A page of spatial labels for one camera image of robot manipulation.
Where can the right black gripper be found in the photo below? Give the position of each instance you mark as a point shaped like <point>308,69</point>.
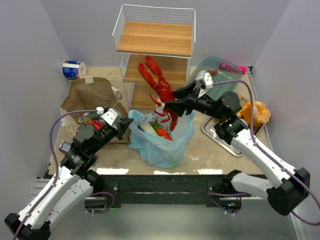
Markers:
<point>190,102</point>

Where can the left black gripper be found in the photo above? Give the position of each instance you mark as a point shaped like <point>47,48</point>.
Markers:
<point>119,127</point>

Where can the green white celery stalk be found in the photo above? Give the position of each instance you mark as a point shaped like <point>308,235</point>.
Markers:
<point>147,128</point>

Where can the red candy bag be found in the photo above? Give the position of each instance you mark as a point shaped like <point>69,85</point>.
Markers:
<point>97,124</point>

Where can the red chili pepper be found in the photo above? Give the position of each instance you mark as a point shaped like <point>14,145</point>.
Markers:
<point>160,131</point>

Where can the green label water bottle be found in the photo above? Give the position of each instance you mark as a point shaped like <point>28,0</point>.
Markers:
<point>88,118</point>

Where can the light blue plastic bag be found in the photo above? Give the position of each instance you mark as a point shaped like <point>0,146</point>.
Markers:
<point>154,149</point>

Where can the red toy lobster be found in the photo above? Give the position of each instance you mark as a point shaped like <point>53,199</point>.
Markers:
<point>152,74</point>

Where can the brown paper grocery bag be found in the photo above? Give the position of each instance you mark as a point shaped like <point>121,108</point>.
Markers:
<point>91,92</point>

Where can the twisted sugar donut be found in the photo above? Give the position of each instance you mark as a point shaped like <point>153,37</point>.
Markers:
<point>261,114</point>

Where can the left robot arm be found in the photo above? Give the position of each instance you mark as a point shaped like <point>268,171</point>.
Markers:
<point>72,183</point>

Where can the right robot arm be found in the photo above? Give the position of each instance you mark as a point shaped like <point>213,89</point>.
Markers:
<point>284,186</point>

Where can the teal plastic food container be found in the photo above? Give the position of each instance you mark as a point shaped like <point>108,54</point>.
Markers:
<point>213,63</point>

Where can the metal tray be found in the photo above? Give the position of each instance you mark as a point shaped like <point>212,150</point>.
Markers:
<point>208,129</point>

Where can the red grape bunch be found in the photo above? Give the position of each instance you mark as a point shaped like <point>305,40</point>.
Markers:
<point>213,72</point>

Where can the pink purple toy vegetable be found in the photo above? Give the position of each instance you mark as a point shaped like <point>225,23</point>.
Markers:
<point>228,68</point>

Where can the purple chocolate bar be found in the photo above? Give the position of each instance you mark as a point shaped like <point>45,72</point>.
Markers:
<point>65,147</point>

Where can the pink small object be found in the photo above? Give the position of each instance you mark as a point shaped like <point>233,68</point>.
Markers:
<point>243,69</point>

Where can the blue white toilet paper roll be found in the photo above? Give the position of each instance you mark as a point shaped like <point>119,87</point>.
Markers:
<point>73,70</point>

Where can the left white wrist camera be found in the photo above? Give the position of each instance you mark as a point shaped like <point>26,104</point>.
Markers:
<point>111,116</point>

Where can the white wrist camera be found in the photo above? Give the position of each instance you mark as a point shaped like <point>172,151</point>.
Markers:
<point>111,116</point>
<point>204,82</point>

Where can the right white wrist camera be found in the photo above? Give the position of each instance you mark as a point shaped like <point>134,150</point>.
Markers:
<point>204,82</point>

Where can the white wire wooden shelf rack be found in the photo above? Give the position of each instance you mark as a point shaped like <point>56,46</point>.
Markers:
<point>167,34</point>

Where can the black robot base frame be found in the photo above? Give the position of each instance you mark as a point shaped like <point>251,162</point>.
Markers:
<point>163,189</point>

